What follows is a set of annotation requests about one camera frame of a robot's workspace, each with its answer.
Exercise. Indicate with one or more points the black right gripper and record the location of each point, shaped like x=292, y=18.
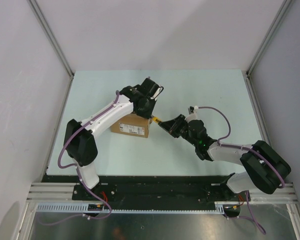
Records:
x=172, y=126

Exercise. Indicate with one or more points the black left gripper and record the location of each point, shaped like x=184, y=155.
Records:
x=147, y=114

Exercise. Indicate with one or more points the yellow utility knife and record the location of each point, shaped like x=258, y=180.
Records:
x=156, y=119

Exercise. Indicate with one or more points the brown cardboard express box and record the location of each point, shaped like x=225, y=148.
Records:
x=132, y=125

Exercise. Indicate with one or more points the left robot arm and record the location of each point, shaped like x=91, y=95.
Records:
x=80, y=147

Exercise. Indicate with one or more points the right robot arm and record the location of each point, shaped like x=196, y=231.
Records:
x=265, y=169

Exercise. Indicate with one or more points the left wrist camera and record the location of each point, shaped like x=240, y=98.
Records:
x=157, y=93

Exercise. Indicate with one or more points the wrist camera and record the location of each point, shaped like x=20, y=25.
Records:
x=192, y=113
x=157, y=93

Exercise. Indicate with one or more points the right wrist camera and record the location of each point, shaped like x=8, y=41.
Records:
x=192, y=113

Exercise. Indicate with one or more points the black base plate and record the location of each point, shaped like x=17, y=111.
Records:
x=207, y=189

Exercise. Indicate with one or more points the left aluminium frame post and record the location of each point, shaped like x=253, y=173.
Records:
x=39, y=15

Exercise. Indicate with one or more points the aluminium frame post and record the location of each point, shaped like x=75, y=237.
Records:
x=270, y=34
x=39, y=15

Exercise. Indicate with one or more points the right aluminium frame post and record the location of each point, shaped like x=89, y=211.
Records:
x=270, y=34

